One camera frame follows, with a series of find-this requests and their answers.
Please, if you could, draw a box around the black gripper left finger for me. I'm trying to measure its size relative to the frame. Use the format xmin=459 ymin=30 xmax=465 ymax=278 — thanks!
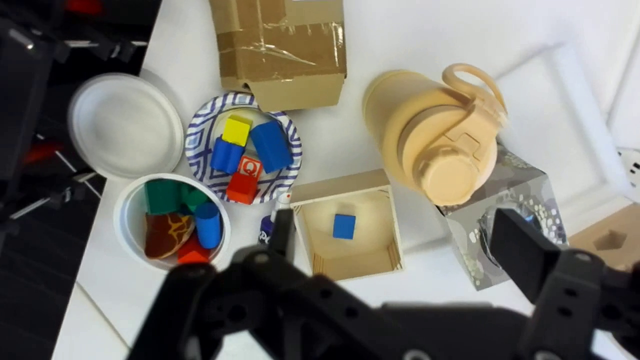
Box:
xmin=125 ymin=208 xmax=384 ymax=360

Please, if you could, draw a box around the small blue block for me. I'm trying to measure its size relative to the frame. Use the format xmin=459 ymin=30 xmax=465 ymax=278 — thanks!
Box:
xmin=210 ymin=136 xmax=247 ymax=178

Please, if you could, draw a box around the red flat block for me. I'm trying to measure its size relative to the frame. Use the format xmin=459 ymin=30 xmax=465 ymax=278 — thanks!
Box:
xmin=175 ymin=237 xmax=213 ymax=268

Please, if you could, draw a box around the yellow mustard bottle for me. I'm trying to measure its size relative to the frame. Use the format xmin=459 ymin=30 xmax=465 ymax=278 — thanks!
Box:
xmin=363 ymin=62 xmax=511 ymax=210

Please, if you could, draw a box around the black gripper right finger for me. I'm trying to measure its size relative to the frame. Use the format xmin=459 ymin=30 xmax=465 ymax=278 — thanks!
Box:
xmin=488 ymin=205 xmax=640 ymax=360

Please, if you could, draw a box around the large blue block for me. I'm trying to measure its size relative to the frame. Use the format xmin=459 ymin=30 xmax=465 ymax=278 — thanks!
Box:
xmin=249 ymin=117 xmax=295 ymax=173

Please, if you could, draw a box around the open wooden box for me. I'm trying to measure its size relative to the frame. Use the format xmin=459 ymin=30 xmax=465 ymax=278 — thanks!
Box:
xmin=289 ymin=166 xmax=407 ymax=281

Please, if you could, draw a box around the yellow block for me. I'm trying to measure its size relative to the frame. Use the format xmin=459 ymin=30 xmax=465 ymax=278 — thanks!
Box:
xmin=221 ymin=111 xmax=255 ymax=147

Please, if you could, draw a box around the green block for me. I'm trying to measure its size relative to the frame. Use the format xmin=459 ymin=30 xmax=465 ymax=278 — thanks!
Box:
xmin=143 ymin=175 xmax=210 ymax=218

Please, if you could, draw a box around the blue patterned paper plate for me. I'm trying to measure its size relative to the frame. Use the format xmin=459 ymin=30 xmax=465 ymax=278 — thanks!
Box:
xmin=183 ymin=90 xmax=304 ymax=205

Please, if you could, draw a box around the wooden shape sorter cube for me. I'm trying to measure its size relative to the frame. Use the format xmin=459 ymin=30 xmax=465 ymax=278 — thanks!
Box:
xmin=569 ymin=201 xmax=640 ymax=272

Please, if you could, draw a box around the white bowl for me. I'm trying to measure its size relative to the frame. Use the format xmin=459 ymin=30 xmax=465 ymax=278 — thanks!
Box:
xmin=112 ymin=172 xmax=234 ymax=272

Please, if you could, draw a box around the small blue cube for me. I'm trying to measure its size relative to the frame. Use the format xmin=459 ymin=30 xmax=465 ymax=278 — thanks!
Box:
xmin=332 ymin=211 xmax=358 ymax=242

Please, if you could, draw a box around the white plastic tray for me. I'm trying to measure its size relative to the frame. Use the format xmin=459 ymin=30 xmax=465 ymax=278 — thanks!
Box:
xmin=490 ymin=37 xmax=640 ymax=223

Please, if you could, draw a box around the blue cylinder block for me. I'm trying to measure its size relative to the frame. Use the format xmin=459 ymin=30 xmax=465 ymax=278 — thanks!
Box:
xmin=193 ymin=200 xmax=224 ymax=251

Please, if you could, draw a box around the brown cardboard box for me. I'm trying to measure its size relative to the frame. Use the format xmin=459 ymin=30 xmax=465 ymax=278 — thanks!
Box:
xmin=209 ymin=0 xmax=350 ymax=114

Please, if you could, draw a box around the blue marker tube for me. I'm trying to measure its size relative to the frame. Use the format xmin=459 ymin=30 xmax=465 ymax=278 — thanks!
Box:
xmin=257 ymin=211 xmax=281 ymax=246

